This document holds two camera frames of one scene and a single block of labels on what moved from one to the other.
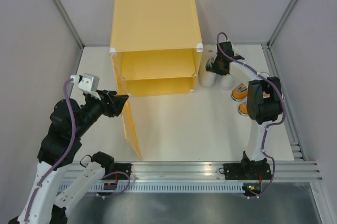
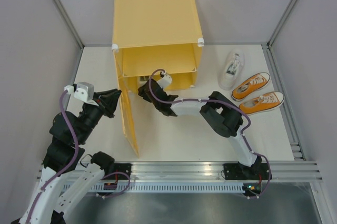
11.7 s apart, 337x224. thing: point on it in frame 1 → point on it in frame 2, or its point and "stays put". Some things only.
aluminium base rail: (281, 172) stays put
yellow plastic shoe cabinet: (156, 39) stays put
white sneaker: (207, 78) → (142, 80)
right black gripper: (215, 68) → (142, 93)
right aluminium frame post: (289, 8) stays put
